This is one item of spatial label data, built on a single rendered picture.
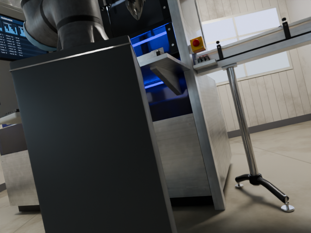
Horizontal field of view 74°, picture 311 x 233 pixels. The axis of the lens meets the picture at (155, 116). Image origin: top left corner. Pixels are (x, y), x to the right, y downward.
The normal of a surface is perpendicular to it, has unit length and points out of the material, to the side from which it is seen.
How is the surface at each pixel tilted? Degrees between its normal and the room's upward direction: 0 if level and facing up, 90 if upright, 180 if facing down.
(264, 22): 90
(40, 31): 125
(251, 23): 90
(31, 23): 100
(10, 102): 90
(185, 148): 90
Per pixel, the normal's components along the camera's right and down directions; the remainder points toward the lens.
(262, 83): -0.02, -0.01
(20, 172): -0.40, 0.07
